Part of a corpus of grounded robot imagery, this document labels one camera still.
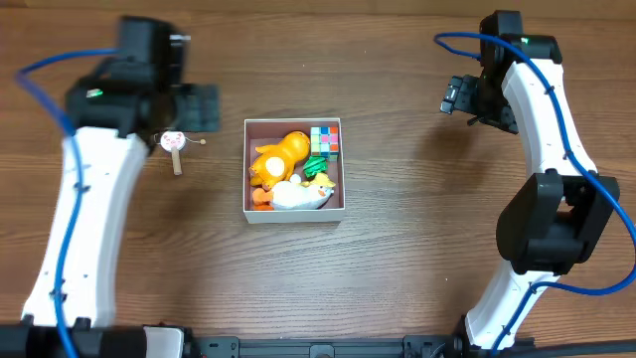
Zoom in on colourful puzzle cube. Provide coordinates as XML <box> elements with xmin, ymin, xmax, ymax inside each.
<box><xmin>310</xmin><ymin>126</ymin><xmax>340</xmax><ymax>162</ymax></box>

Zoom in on green round plastic toy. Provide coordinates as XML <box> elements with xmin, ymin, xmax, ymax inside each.
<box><xmin>303</xmin><ymin>156</ymin><xmax>328</xmax><ymax>180</ymax></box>

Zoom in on white wooden rattle drum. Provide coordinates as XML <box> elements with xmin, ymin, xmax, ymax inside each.
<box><xmin>159</xmin><ymin>131</ymin><xmax>207</xmax><ymax>176</ymax></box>

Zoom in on white plush duck orange feet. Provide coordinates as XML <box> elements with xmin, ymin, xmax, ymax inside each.
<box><xmin>251</xmin><ymin>172</ymin><xmax>336</xmax><ymax>211</ymax></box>

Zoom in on orange plastic cat figure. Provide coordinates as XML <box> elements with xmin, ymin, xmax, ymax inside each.
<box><xmin>248</xmin><ymin>131</ymin><xmax>310</xmax><ymax>190</ymax></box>

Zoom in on white cardboard box pink interior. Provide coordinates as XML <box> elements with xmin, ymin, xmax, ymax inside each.
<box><xmin>241</xmin><ymin>117</ymin><xmax>346</xmax><ymax>224</ymax></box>

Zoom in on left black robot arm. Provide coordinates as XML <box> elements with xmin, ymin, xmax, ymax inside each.
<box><xmin>16</xmin><ymin>49</ymin><xmax>220</xmax><ymax>327</ymax></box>

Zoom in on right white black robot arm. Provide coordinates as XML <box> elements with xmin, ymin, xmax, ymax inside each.
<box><xmin>440</xmin><ymin>33</ymin><xmax>635</xmax><ymax>357</ymax></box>

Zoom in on black mounting rail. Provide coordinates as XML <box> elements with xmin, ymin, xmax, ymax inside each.
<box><xmin>1</xmin><ymin>324</ymin><xmax>635</xmax><ymax>358</ymax></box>

